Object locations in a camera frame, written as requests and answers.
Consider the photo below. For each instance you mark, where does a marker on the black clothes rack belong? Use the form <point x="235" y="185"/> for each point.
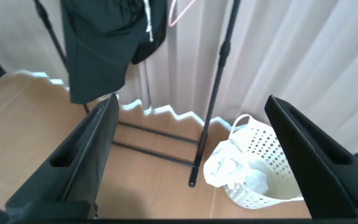
<point x="216" y="81"/>

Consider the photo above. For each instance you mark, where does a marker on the black shorts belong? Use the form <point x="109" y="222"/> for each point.
<point x="98" y="49"/>

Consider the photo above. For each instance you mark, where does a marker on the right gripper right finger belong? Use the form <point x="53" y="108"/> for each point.
<point x="322" y="174"/>

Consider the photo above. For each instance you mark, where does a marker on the white laundry basket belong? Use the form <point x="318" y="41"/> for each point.
<point x="269" y="140"/>

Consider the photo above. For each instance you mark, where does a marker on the beige curtain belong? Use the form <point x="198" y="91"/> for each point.
<point x="291" y="46"/>

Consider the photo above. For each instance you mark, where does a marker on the pink clothes hanger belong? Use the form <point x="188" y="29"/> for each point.
<point x="179" y="16"/>

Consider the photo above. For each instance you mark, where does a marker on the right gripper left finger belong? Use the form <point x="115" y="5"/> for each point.
<point x="82" y="155"/>

